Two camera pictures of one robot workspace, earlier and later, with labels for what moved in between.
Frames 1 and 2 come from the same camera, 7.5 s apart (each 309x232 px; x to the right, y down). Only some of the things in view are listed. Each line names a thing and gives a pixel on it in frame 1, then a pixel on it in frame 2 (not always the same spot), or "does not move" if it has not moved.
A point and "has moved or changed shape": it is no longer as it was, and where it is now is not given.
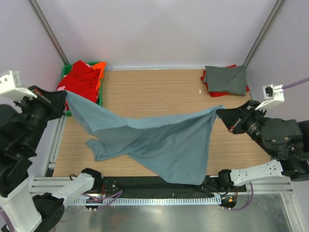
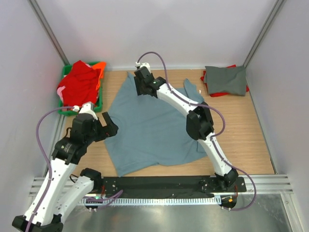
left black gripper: (55, 99) → (110, 129)
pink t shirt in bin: (61, 88) does not move
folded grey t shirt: (228, 80) does not move
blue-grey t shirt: (178, 147) has moved or changed shape
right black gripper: (233, 118) → (139, 91)
